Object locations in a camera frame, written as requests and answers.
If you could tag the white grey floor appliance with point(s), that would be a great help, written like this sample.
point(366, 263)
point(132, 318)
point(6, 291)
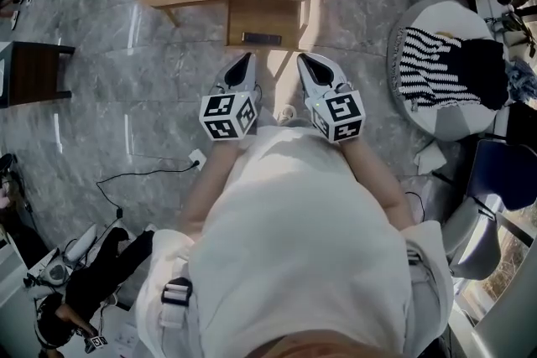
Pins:
point(81, 241)

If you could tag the dark wooden cabinet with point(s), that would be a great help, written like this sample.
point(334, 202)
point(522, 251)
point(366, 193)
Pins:
point(33, 75)

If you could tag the person's right forearm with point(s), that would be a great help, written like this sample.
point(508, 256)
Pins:
point(377, 184)

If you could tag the black bag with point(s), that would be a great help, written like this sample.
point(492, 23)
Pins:
point(522, 123)

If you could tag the wooden drawer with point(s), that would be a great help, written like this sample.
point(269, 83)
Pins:
point(260, 19)

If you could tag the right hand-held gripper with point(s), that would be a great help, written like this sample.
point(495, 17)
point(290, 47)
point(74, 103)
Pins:
point(340, 117)

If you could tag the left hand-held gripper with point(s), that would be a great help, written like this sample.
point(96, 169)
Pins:
point(226, 117)

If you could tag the black cloth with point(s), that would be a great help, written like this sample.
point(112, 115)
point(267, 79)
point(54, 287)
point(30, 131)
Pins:
point(478, 71)

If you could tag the grey round pouf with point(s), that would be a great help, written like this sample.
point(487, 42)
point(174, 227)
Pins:
point(436, 12)

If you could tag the navy blue chair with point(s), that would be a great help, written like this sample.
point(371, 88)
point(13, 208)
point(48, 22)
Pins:
point(503, 172)

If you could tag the grey chair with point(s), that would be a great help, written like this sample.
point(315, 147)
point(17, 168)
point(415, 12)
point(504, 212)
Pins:
point(474, 239)

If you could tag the white floor socket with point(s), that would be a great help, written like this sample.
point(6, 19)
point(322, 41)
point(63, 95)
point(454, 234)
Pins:
point(196, 159)

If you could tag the white paper sheet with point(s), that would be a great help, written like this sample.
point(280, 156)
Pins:
point(432, 159)

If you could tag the black white striped blanket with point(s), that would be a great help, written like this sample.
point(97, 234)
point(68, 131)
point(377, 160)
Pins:
point(423, 67)

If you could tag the person's left shoe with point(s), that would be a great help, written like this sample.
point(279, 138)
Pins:
point(287, 114)

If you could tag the dark blue slim box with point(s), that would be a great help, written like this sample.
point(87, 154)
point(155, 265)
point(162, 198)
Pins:
point(261, 38)

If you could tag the person's torso white shirt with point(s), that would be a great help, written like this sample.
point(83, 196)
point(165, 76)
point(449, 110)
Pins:
point(293, 243)

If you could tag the person's left forearm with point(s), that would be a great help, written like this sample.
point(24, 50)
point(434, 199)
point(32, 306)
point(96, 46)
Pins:
point(210, 180)

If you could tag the blue grey knitted cloth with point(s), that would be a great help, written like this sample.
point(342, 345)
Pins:
point(524, 79)

